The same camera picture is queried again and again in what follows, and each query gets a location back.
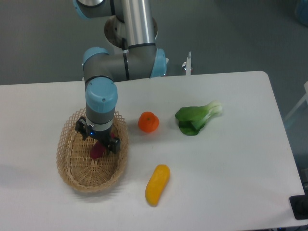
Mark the orange tangerine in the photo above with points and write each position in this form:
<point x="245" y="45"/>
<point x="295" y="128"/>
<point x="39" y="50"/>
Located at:
<point x="148" y="122"/>

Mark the purple sweet potato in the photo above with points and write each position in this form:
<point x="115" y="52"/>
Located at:
<point x="97" y="151"/>

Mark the black device at edge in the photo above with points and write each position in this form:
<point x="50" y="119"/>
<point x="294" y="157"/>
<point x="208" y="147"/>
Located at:
<point x="299" y="205"/>

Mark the white frame right edge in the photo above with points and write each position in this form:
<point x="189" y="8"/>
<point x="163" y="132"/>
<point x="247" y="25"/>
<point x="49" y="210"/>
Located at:
<point x="298" y="108"/>

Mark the green bok choy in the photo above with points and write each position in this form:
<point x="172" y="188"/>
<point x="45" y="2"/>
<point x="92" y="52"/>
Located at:
<point x="193" y="118"/>

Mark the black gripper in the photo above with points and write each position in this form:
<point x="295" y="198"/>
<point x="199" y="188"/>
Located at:
<point x="104" y="137"/>

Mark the yellow mango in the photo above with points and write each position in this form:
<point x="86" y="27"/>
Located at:
<point x="156" y="184"/>

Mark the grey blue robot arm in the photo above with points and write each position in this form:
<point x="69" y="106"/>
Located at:
<point x="140" y="58"/>

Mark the woven wicker basket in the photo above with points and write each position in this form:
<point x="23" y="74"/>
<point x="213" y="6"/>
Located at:
<point x="78" y="169"/>

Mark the white clamp bracket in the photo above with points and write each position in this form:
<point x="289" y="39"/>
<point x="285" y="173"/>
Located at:
<point x="187" y="65"/>

